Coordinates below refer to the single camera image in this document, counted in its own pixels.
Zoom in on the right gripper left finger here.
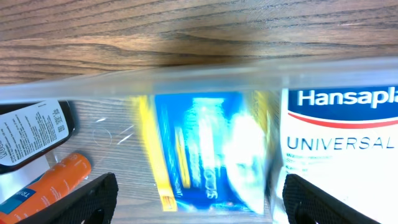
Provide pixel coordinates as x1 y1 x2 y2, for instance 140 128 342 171
18 172 119 224

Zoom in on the clear plastic container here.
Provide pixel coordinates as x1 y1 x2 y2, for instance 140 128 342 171
1 57 397 223

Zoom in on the orange bottle white cap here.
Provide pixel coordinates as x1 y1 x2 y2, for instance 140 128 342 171
1 152 91 224

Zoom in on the blue yellow box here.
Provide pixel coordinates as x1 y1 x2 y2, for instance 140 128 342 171
130 91 269 214

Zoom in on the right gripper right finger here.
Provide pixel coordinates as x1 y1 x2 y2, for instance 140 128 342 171
282 174 378 224

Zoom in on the white plaster box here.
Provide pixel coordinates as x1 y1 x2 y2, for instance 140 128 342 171
272 86 397 223

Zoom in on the black bottle white cap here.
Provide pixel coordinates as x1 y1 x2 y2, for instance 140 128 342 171
1 100 76 174

